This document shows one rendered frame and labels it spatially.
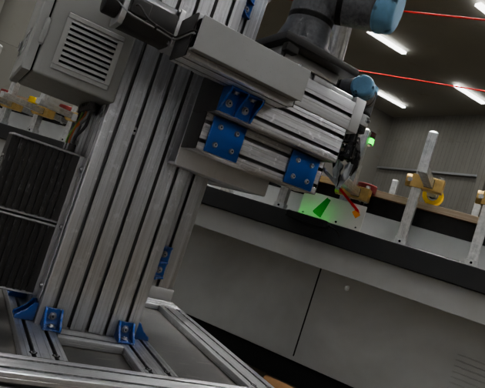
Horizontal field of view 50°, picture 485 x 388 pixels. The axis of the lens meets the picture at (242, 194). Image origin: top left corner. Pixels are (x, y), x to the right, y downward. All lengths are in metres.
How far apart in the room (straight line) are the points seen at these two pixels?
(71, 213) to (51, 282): 0.17
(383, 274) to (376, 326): 0.29
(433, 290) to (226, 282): 0.94
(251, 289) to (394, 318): 0.63
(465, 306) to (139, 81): 1.34
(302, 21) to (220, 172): 0.42
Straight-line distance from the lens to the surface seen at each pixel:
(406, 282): 2.01
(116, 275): 1.32
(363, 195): 2.04
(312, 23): 1.32
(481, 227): 1.99
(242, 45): 1.06
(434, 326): 2.20
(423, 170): 1.76
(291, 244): 2.11
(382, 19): 1.33
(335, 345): 2.27
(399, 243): 2.00
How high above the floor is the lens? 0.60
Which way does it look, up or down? 3 degrees up
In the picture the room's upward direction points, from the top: 18 degrees clockwise
